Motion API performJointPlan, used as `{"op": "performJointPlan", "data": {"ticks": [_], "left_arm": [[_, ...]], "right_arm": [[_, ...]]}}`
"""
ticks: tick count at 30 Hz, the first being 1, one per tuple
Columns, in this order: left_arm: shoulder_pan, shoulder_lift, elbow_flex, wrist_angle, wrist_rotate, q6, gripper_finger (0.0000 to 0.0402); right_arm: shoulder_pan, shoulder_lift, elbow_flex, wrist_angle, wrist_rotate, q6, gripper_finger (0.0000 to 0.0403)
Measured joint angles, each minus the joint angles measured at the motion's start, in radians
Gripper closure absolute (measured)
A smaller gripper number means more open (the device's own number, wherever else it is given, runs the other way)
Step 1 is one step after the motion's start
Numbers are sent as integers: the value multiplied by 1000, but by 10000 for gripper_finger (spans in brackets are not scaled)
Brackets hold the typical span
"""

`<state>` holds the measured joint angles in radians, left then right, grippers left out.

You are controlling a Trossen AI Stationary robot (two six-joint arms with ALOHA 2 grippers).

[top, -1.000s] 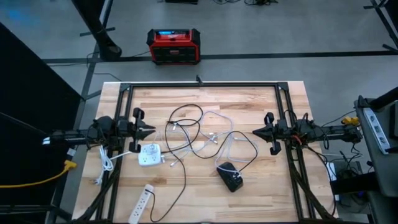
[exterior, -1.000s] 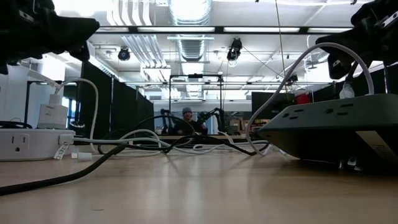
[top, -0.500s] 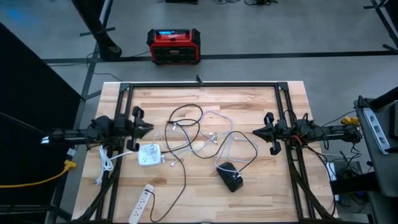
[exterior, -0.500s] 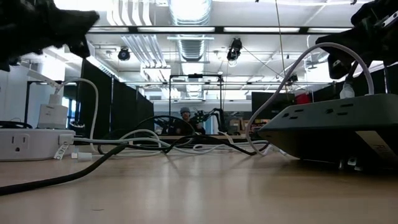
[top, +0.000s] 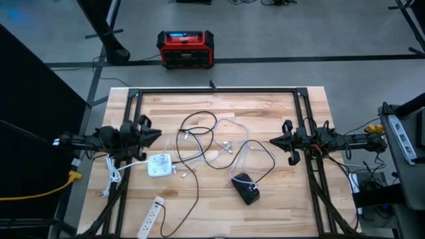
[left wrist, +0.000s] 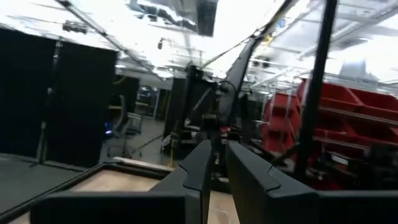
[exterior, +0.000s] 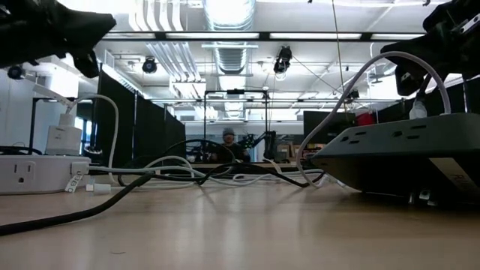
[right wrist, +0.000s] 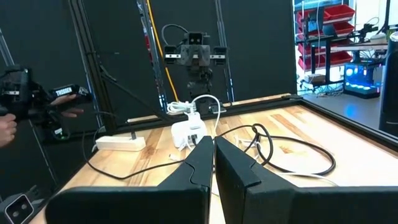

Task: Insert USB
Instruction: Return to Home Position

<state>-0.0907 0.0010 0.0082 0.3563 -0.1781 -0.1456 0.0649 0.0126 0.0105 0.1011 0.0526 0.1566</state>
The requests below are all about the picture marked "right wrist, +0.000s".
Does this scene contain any red storage bin shelf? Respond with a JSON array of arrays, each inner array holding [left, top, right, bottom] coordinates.
[[295, 3, 356, 72]]

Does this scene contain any black charger plug cable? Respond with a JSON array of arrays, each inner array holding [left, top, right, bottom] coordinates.
[[81, 119, 186, 180]]

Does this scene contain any black table-level camera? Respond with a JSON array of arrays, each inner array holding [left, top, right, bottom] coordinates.
[[0, 185, 44, 224]]

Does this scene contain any white hub power cord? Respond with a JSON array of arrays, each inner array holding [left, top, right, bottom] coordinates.
[[167, 101, 197, 115]]

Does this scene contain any flat white charger block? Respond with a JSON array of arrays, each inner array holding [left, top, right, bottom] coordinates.
[[95, 136, 147, 152]]

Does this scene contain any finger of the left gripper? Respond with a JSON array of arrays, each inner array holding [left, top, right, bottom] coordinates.
[[180, 45, 197, 66], [198, 45, 211, 66]]

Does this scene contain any small white USB charger cube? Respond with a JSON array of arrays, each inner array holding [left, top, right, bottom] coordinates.
[[186, 111, 202, 130]]

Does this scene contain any blue lit electronic equipment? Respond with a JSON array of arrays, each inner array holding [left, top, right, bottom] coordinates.
[[343, 62, 382, 100]]

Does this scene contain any black stand pole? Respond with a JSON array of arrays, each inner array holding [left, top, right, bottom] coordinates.
[[378, 30, 398, 136]]

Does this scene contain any black braided USB cable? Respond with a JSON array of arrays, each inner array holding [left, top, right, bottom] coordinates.
[[192, 123, 336, 177]]

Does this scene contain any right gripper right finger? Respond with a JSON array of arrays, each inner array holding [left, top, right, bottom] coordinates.
[[215, 136, 398, 224]]

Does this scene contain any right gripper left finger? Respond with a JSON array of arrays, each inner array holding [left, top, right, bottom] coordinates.
[[45, 136, 215, 224]]

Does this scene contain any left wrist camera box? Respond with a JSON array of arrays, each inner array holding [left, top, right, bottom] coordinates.
[[185, 30, 206, 46]]

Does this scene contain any yellow extension cable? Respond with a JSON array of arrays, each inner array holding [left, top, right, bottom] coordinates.
[[146, 0, 180, 103]]

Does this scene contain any black aluminium table frame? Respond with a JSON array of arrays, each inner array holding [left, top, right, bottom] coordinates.
[[27, 92, 398, 224]]

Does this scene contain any black sleeved cable bundle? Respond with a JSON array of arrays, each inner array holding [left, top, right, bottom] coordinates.
[[68, 0, 175, 131]]

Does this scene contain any person's hand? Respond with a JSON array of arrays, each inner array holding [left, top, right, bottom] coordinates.
[[49, 94, 85, 118], [0, 113, 18, 149]]

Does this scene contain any white USB charging hub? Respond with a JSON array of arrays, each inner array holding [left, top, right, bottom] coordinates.
[[170, 120, 208, 149]]

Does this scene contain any black curtain partition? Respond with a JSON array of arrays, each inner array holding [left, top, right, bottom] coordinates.
[[0, 0, 298, 200]]

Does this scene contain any glossy black pole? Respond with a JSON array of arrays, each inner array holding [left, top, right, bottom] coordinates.
[[136, 0, 169, 111], [214, 0, 236, 103]]

